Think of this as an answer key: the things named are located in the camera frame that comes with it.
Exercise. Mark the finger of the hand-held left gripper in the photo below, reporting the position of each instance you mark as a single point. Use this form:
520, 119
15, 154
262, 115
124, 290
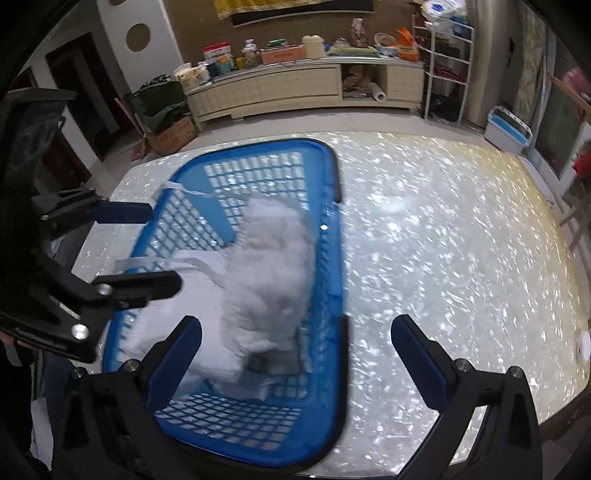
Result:
124, 212
147, 284

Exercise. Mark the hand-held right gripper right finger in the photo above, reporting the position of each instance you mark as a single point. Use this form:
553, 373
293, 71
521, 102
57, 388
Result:
422, 369

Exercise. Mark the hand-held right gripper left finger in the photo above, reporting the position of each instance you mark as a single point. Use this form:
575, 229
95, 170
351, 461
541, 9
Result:
173, 369

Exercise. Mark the white fluffy towel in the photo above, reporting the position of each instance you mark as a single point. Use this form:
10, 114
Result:
203, 295

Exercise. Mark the blue plastic basket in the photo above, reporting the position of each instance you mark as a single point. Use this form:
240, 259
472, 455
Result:
318, 397

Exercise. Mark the grey-white fluffy cloth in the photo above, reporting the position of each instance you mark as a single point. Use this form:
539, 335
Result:
272, 277

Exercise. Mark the cardboard box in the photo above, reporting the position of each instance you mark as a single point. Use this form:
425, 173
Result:
175, 134

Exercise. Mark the dark green bag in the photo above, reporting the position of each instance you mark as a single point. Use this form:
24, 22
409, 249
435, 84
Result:
159, 99

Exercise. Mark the dark wooden door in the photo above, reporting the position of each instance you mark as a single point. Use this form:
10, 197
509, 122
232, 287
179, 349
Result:
87, 97

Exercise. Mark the person's light grey clothing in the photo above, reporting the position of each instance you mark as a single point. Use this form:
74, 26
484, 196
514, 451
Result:
39, 415

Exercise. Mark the clear food container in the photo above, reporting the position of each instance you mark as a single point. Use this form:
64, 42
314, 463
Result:
191, 77

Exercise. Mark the white round object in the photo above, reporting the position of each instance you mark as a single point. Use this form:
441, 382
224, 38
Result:
584, 348

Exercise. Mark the red and white box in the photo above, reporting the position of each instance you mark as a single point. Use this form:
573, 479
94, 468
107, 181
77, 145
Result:
217, 51

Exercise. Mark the cream television cabinet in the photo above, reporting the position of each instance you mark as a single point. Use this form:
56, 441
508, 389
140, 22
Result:
277, 87

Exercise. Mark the pink box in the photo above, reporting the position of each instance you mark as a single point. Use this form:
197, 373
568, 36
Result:
281, 55

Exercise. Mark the yellow cloth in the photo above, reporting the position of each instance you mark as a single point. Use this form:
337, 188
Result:
258, 7

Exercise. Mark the blue and white crate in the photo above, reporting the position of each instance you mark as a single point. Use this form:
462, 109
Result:
505, 131

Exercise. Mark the beige plastic jug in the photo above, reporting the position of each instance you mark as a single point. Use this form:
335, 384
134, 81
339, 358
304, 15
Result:
314, 46

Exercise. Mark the white paper roll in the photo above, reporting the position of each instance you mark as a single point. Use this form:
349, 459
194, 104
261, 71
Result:
377, 93

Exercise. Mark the black television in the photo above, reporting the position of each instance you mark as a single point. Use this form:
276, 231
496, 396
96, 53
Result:
341, 9

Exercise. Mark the grey refrigerator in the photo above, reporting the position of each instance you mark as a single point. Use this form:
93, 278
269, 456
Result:
491, 60

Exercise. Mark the orange bag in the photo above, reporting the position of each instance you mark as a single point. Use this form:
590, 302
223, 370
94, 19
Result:
407, 45

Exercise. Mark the white plastic bag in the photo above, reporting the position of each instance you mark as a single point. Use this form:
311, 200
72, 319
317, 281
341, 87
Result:
443, 10

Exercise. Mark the round brown wall decoration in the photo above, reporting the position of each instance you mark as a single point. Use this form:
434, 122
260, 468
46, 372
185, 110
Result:
138, 37

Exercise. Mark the wooden frame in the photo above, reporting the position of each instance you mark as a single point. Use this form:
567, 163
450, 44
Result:
570, 110

